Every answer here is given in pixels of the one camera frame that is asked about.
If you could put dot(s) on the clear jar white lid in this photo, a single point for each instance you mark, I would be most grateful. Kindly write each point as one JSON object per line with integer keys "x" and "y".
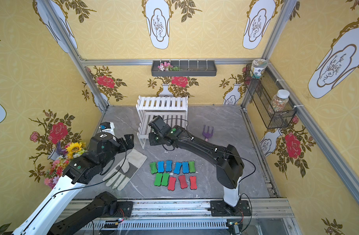
{"x": 279, "y": 101}

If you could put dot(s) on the white grey work glove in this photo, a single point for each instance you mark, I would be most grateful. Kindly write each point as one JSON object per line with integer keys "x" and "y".
{"x": 123, "y": 172}

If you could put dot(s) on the dark grey wall tray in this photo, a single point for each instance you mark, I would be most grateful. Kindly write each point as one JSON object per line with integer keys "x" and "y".
{"x": 189, "y": 67}

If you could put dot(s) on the jar with patterned label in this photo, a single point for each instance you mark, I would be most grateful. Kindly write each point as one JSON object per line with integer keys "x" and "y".
{"x": 258, "y": 68}

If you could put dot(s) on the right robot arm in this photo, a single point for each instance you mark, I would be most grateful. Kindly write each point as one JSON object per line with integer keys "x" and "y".
{"x": 227, "y": 161}

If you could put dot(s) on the colourful flower bouquet basket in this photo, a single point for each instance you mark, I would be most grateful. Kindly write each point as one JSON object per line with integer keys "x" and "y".
{"x": 61, "y": 159}

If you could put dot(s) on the purple garden fork pink handle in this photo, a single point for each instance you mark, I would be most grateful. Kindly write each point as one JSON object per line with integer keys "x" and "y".
{"x": 208, "y": 132}

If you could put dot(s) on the white two-tier slatted shelf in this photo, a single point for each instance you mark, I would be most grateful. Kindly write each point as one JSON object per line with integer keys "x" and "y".
{"x": 174, "y": 111}

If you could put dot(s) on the red eraser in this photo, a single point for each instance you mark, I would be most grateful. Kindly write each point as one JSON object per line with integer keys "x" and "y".
{"x": 193, "y": 182}
{"x": 183, "y": 182}
{"x": 171, "y": 183}

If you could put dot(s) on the metal base rail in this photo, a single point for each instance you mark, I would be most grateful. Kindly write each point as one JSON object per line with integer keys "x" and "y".
{"x": 176, "y": 213}

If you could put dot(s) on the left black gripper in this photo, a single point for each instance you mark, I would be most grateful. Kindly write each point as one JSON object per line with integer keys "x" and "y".
{"x": 125, "y": 142}

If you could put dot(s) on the green eraser bottom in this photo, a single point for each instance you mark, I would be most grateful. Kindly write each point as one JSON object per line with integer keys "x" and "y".
{"x": 158, "y": 179}
{"x": 165, "y": 179}

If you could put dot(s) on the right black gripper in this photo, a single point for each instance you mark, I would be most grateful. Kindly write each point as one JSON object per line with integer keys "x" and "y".
{"x": 156, "y": 138}

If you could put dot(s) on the blue eraser top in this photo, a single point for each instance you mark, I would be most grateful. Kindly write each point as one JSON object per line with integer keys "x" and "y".
{"x": 177, "y": 168}
{"x": 185, "y": 168}
{"x": 168, "y": 166}
{"x": 160, "y": 167}

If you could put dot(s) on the green eraser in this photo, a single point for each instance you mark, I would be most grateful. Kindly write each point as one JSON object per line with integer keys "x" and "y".
{"x": 192, "y": 168}
{"x": 158, "y": 179}
{"x": 153, "y": 167}
{"x": 165, "y": 179}

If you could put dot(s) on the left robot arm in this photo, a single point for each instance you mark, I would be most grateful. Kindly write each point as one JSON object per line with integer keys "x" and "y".
{"x": 103, "y": 147}

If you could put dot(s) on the pink artificial flowers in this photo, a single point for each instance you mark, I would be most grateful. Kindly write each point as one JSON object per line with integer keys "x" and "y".
{"x": 167, "y": 66}

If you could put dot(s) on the black wire wall basket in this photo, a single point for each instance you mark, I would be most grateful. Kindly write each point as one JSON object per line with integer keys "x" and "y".
{"x": 261, "y": 92}

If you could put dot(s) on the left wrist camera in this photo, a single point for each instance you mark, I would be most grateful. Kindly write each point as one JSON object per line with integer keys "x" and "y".
{"x": 107, "y": 127}

